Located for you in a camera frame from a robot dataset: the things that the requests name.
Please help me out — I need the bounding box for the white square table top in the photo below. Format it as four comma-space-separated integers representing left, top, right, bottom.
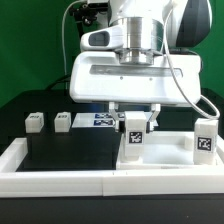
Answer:
117, 130, 201, 170

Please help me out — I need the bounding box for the white U-shaped obstacle fence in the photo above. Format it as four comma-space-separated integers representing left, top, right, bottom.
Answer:
0, 138, 224, 198

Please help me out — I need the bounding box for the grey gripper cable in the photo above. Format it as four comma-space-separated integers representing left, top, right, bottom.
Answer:
161, 0, 222, 121

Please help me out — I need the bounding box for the white cable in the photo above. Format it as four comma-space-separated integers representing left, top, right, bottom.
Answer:
61, 0, 88, 90

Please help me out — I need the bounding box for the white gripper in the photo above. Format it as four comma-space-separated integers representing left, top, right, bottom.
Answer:
70, 25, 201, 133

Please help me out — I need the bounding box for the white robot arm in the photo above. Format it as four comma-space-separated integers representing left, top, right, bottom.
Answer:
70, 0, 212, 112

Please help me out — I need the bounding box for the black cable bundle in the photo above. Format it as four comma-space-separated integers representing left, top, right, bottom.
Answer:
45, 73, 73, 91

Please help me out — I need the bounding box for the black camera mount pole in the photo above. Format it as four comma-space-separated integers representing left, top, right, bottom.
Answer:
69, 3, 108, 37

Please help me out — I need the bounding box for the white fiducial marker sheet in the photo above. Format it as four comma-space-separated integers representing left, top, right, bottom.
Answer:
71, 112, 160, 129

